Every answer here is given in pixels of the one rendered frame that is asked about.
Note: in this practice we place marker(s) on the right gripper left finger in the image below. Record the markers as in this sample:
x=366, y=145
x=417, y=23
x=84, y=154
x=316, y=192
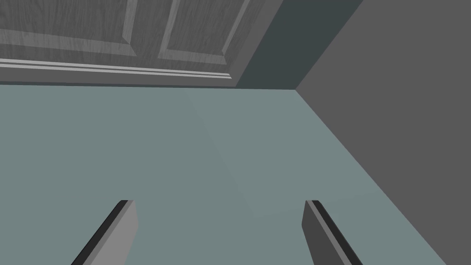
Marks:
x=110, y=239

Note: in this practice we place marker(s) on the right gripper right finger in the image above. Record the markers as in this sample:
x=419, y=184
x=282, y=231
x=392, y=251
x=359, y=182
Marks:
x=325, y=243

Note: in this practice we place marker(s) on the grey panelled wooden door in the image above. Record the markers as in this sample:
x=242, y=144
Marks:
x=110, y=33

